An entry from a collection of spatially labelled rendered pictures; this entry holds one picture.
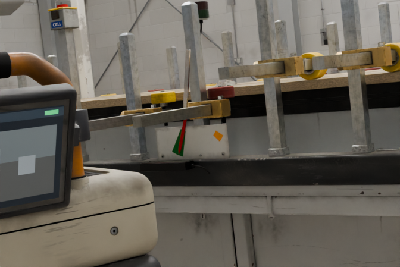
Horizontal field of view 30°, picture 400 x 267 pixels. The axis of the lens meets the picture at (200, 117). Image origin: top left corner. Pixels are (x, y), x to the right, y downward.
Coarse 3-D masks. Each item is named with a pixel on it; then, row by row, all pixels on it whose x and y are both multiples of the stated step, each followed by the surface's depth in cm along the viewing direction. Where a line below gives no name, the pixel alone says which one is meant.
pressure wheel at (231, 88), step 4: (208, 88) 225; (212, 88) 222; (216, 88) 222; (220, 88) 222; (224, 88) 222; (228, 88) 222; (232, 88) 224; (208, 92) 224; (212, 92) 222; (216, 92) 222; (220, 92) 222; (224, 92) 222; (228, 92) 222; (232, 92) 223; (208, 96) 225; (212, 96) 223; (216, 96) 222; (224, 96) 222; (228, 96) 222; (232, 96) 223; (224, 120) 225
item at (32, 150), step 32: (0, 96) 90; (32, 96) 92; (64, 96) 94; (0, 128) 91; (32, 128) 93; (64, 128) 96; (0, 160) 93; (32, 160) 95; (64, 160) 98; (0, 192) 95; (32, 192) 97; (64, 192) 100
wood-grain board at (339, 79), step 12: (372, 72) 238; (384, 72) 216; (396, 72) 203; (240, 84) 269; (252, 84) 242; (288, 84) 222; (300, 84) 220; (312, 84) 217; (324, 84) 215; (336, 84) 213; (108, 96) 332; (120, 96) 291; (144, 96) 252; (180, 96) 244; (84, 108) 268
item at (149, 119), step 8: (160, 112) 198; (168, 112) 201; (176, 112) 203; (184, 112) 206; (192, 112) 210; (200, 112) 213; (208, 112) 217; (136, 120) 192; (144, 120) 192; (152, 120) 195; (160, 120) 197; (168, 120) 200; (176, 120) 203
